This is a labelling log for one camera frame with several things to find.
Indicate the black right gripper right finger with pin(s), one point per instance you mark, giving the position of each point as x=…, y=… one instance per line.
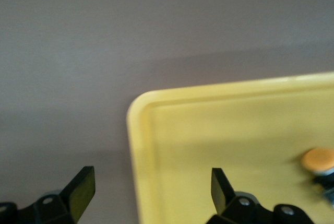
x=221, y=198

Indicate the yellow plastic tray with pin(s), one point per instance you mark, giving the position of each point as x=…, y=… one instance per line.
x=221, y=135

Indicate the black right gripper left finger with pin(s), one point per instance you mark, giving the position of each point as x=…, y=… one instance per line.
x=78, y=195

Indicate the yellow cap push button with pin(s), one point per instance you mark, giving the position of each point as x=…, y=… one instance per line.
x=318, y=160

